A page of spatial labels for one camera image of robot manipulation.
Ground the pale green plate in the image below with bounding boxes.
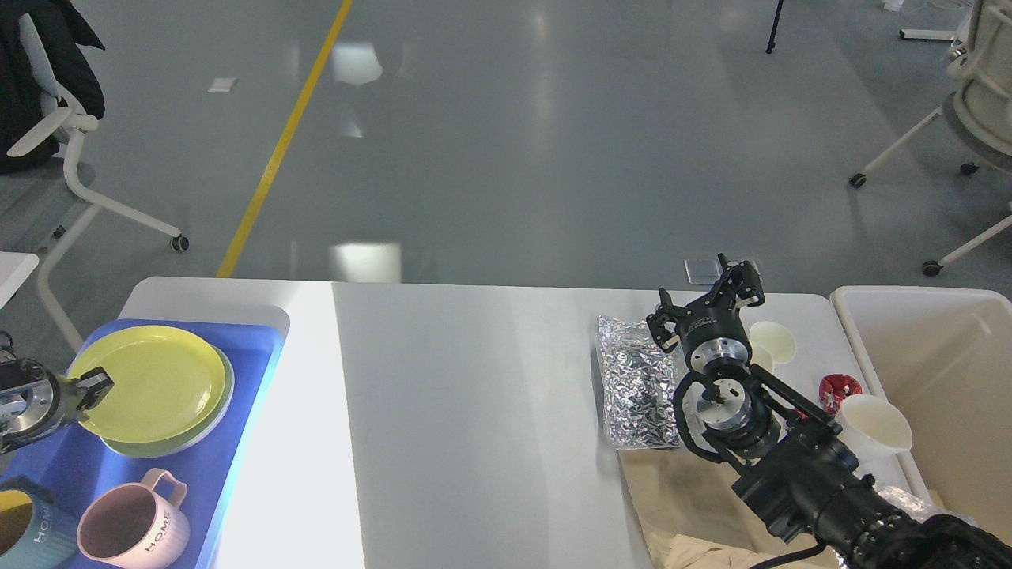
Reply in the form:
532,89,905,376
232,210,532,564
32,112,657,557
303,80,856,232
100,346,235,458

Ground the beige plastic bin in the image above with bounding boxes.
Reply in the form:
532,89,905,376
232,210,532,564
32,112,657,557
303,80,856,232
830,287,1011,541

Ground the crumpled clear plastic bag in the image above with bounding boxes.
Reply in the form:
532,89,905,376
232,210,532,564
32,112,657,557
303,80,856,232
875,484,945,522

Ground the blue plastic tray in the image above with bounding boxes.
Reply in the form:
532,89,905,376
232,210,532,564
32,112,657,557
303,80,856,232
2,322,285,568

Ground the pink mug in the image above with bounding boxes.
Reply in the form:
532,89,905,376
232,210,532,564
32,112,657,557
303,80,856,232
76,468,191,568

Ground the white chair leg with caster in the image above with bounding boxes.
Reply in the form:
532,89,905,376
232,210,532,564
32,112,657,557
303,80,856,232
921,215,1011,277

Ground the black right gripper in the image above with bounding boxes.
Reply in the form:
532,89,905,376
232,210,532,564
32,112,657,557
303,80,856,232
646,254,765,375

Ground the white side table corner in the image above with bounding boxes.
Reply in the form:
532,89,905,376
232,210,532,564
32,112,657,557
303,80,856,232
0,251,40,307

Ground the black jacket on chair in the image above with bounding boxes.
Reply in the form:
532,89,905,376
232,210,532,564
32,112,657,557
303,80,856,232
0,0,106,176

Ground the crushed red can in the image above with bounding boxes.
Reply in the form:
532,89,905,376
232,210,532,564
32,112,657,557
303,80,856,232
818,374,863,416

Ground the white paper cup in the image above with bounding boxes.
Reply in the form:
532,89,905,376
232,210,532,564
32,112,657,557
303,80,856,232
748,321,798,372
835,394,913,465

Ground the white office chair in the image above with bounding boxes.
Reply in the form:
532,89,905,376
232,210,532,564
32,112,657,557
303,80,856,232
848,1,1011,190
7,14,191,352

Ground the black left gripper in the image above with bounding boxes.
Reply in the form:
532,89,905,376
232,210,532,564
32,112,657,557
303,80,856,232
1,360,115,453

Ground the black tripod leg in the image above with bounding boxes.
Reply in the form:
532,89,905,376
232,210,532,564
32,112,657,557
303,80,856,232
764,0,785,55

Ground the silver foil bag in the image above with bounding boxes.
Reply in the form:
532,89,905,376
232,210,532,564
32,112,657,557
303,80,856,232
597,315,683,450

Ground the white office chair right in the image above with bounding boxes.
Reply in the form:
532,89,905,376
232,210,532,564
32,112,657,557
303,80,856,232
848,1,1011,190

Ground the brown paper bag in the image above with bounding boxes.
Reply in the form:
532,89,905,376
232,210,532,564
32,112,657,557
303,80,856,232
618,450,814,568

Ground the blue mug yellow inside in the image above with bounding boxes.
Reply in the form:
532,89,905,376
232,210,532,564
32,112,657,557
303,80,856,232
1,477,78,568

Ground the white office chair left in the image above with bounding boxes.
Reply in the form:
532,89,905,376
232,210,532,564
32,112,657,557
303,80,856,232
7,14,191,352

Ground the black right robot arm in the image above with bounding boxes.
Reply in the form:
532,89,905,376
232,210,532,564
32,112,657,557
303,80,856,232
646,254,1011,568

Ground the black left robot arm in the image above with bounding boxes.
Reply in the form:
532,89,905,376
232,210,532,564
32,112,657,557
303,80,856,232
1,331,115,454

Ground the yellow plate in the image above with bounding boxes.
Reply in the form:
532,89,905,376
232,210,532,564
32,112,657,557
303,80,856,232
69,325,227,444

